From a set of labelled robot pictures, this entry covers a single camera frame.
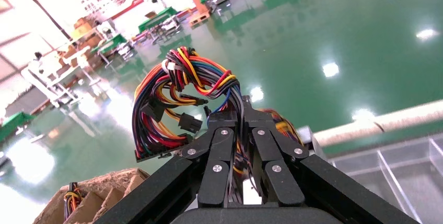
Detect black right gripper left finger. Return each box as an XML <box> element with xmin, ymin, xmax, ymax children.
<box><xmin>93</xmin><ymin>106</ymin><xmax>244</xmax><ymax>224</ymax></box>

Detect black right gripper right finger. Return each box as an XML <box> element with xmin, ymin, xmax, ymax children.
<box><xmin>242</xmin><ymin>95</ymin><xmax>421</xmax><ymax>224</ymax></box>

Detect grey power supply with cables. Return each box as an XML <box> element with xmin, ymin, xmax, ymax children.
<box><xmin>263</xmin><ymin>108</ymin><xmax>326</xmax><ymax>161</ymax></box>
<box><xmin>132</xmin><ymin>45</ymin><xmax>264</xmax><ymax>206</ymax></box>

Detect white rack pipe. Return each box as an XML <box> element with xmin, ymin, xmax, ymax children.
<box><xmin>313</xmin><ymin>99</ymin><xmax>443</xmax><ymax>148</ymax></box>

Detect cardboard box with dividers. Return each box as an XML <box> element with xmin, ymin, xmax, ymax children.
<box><xmin>32</xmin><ymin>168</ymin><xmax>150</xmax><ymax>224</ymax></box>

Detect clear acrylic divider tray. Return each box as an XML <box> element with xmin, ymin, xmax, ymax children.
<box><xmin>327</xmin><ymin>134</ymin><xmax>443</xmax><ymax>224</ymax></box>

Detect wooden pallet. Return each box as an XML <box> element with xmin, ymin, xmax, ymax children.
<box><xmin>188</xmin><ymin>10</ymin><xmax>212</xmax><ymax>28</ymax></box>

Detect stacked cardboard boxes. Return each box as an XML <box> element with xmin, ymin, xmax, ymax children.
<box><xmin>188</xmin><ymin>0</ymin><xmax>211</xmax><ymax>14</ymax></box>

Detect wire bundle in tray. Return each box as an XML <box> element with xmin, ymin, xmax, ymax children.
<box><xmin>63</xmin><ymin>182</ymin><xmax>86</xmax><ymax>220</ymax></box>

